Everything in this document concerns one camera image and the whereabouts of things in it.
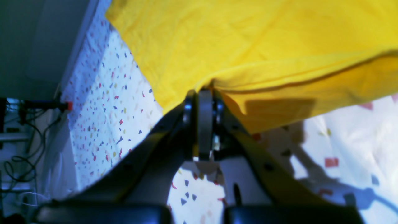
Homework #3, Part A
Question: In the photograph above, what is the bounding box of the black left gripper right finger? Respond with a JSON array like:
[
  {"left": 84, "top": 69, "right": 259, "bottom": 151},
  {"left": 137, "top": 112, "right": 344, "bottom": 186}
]
[{"left": 199, "top": 90, "right": 363, "bottom": 224}]

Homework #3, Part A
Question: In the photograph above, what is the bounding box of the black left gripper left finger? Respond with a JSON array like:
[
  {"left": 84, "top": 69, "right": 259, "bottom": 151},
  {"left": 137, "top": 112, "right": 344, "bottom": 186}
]
[{"left": 33, "top": 90, "right": 197, "bottom": 224}]

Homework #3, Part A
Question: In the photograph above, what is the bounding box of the yellow T-shirt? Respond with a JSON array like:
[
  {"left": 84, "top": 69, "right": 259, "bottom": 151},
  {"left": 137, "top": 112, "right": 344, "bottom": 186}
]
[{"left": 106, "top": 0, "right": 398, "bottom": 133}]

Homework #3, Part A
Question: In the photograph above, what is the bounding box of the terrazzo pattern table cloth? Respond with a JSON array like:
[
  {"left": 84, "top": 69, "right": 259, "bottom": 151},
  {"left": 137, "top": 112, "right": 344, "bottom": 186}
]
[{"left": 41, "top": 0, "right": 397, "bottom": 224}]

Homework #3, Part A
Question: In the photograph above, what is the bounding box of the black cable bundle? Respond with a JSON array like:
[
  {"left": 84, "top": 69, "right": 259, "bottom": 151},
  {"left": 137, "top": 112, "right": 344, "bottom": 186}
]
[{"left": 0, "top": 103, "right": 62, "bottom": 193}]

